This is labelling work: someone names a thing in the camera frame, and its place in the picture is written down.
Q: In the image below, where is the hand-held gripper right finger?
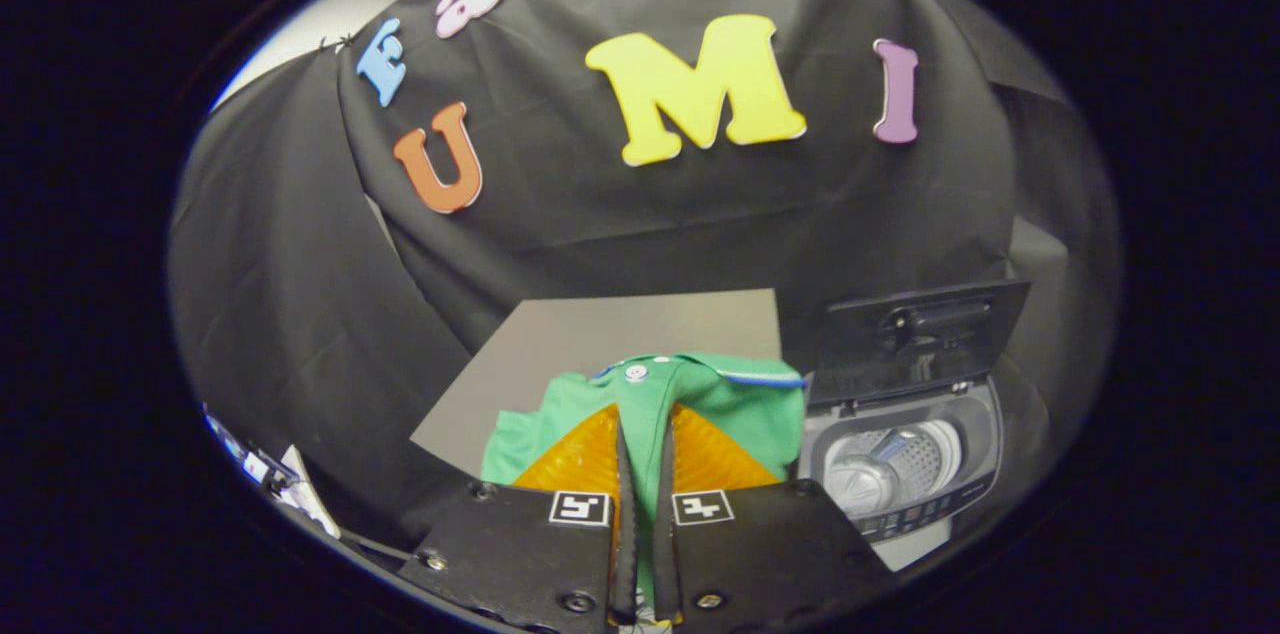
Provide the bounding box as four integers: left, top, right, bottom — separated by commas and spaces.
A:
652, 402, 896, 627

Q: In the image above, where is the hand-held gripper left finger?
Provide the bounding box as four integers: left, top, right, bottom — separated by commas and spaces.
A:
400, 402, 641, 630

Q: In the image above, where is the grey washing machine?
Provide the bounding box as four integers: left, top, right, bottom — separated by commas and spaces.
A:
797, 376, 1006, 545

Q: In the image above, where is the green polo shirt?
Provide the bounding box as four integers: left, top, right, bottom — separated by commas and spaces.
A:
482, 352, 807, 605

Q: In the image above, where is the dark washing machine lid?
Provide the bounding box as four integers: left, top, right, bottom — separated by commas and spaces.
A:
805, 279, 1033, 405

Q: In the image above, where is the grey cabinet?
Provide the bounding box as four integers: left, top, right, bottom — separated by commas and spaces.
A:
410, 289, 783, 480

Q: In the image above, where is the white blue object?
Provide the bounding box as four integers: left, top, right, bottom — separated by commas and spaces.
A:
205, 404, 341, 540

